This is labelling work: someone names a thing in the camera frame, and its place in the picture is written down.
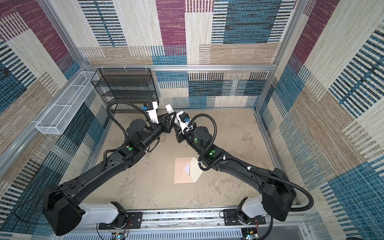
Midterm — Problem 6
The pale pink envelope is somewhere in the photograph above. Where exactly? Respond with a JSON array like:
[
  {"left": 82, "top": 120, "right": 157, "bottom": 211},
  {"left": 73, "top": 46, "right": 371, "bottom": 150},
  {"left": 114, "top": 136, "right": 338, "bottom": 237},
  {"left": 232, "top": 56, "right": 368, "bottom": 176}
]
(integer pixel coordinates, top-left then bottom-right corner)
[{"left": 174, "top": 157, "right": 203, "bottom": 184}]

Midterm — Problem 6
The white glue stick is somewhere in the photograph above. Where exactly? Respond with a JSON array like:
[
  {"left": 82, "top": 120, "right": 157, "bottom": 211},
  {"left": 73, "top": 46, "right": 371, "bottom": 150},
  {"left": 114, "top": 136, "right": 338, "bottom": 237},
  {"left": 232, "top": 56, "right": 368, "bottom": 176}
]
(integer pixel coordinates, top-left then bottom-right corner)
[{"left": 166, "top": 104, "right": 174, "bottom": 114}]

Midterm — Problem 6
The pink red letter card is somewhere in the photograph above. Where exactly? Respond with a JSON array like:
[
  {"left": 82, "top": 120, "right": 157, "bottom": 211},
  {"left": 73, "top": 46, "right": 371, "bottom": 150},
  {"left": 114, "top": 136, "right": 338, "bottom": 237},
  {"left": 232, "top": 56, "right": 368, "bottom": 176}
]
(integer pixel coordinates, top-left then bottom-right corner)
[{"left": 184, "top": 163, "right": 191, "bottom": 176}]

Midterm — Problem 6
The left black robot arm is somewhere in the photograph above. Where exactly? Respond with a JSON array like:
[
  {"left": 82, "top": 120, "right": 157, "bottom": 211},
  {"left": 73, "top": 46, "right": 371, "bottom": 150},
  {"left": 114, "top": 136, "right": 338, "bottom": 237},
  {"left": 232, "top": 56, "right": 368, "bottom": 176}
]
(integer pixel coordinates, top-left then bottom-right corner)
[{"left": 43, "top": 112, "right": 176, "bottom": 236}]

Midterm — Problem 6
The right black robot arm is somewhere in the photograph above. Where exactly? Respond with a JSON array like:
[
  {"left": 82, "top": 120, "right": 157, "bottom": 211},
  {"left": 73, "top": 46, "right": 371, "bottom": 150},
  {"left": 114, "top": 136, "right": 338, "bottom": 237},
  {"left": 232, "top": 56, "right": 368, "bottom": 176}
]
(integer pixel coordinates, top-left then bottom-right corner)
[{"left": 173, "top": 124, "right": 297, "bottom": 222}]

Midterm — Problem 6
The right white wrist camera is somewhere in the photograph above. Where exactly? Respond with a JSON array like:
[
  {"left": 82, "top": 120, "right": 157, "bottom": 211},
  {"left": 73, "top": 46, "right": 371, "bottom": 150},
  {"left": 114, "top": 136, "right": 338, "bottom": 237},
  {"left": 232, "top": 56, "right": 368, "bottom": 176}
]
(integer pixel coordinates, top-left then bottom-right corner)
[{"left": 177, "top": 111, "right": 193, "bottom": 134}]

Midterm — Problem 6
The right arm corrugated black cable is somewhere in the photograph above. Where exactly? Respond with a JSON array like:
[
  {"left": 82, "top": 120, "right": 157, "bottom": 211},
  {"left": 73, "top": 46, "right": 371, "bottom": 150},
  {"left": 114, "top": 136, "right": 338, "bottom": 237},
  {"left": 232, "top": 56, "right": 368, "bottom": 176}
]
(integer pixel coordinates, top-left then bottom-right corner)
[{"left": 187, "top": 113, "right": 315, "bottom": 240}]

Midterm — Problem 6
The black wire mesh shelf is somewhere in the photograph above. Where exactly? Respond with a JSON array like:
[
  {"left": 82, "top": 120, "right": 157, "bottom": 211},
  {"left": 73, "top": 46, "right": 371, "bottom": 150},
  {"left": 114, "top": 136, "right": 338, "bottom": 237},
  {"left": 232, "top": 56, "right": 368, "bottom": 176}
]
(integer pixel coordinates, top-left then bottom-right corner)
[{"left": 91, "top": 68, "right": 159, "bottom": 108}]

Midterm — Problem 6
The aluminium mounting rail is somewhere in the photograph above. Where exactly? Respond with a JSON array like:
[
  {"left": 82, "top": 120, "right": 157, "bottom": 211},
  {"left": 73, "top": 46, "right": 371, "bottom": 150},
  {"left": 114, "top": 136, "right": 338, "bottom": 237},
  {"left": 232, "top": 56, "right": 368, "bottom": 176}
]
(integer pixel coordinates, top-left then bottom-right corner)
[{"left": 53, "top": 205, "right": 307, "bottom": 240}]

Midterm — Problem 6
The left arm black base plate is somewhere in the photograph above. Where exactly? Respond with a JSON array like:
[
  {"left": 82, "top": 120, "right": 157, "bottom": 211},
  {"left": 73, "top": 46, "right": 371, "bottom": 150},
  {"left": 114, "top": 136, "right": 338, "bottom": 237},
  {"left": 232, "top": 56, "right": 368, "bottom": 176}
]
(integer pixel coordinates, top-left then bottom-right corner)
[{"left": 98, "top": 212, "right": 143, "bottom": 231}]

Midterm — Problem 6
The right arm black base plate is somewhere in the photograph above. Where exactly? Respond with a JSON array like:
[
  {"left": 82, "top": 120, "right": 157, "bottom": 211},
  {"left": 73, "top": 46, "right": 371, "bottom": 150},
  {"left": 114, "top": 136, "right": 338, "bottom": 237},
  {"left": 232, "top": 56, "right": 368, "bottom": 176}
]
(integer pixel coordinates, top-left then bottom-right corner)
[{"left": 219, "top": 209, "right": 267, "bottom": 226}]

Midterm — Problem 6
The white wire mesh basket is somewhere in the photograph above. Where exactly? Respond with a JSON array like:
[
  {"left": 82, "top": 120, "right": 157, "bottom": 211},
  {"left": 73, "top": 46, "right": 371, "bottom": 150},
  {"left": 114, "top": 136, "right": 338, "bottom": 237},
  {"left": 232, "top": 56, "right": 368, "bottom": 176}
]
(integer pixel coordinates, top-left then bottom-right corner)
[{"left": 36, "top": 71, "right": 95, "bottom": 135}]

